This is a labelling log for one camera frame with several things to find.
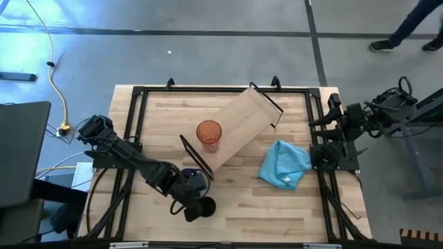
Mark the orange black striped object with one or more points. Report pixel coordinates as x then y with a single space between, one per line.
420 236

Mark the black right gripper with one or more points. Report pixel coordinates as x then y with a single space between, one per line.
354 121

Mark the black tumbler cup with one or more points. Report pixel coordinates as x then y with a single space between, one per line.
208 207

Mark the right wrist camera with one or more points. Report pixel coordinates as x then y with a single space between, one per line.
334 102

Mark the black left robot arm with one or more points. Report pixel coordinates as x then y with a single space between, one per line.
138 162

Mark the white metal bracket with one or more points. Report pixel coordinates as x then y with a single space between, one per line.
128 245
322 246

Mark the light blue cloth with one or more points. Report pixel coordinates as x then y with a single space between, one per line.
284 164

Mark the grey metal table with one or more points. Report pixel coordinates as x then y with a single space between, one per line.
417 159

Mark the grey flat panel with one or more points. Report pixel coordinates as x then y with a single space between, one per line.
20 152

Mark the orange translucent plastic cup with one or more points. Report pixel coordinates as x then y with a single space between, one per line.
208 133

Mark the black bag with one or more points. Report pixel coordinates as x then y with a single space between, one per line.
65 219

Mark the person's legs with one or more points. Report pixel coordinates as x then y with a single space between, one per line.
410 20

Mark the black frame clamp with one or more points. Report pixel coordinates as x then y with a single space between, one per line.
275 82
170 83

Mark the white box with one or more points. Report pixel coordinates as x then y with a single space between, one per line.
83 174

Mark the black aluminium table frame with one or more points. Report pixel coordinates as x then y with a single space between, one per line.
190 89

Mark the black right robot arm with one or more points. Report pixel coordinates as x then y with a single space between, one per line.
391 107

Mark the black bar on floor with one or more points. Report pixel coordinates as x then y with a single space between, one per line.
17 76

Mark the grey seat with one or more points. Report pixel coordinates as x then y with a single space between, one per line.
17 221

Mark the black beam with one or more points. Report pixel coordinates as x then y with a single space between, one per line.
59 192

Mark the blue plastic mug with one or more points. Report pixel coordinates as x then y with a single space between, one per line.
189 174

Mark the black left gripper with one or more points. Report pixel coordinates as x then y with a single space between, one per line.
188 193

